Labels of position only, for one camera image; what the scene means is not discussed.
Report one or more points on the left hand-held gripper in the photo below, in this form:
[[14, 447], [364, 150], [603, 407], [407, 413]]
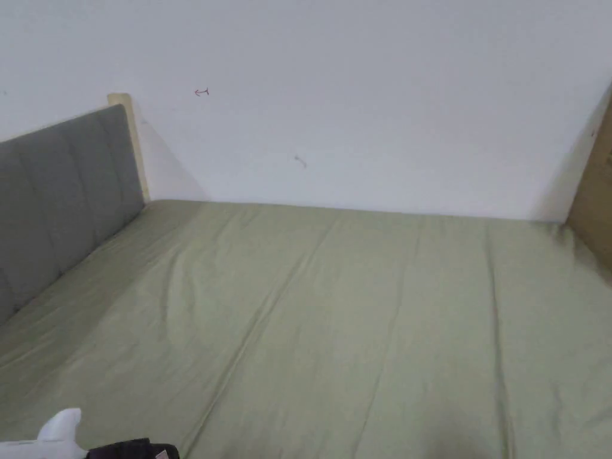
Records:
[[52, 437]]

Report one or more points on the bed with pale green sheet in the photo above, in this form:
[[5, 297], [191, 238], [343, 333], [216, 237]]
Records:
[[334, 311]]

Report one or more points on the grey padded headboard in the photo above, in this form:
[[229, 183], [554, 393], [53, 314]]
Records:
[[57, 191]]

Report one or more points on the brown cardboard carton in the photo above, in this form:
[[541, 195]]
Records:
[[593, 186]]

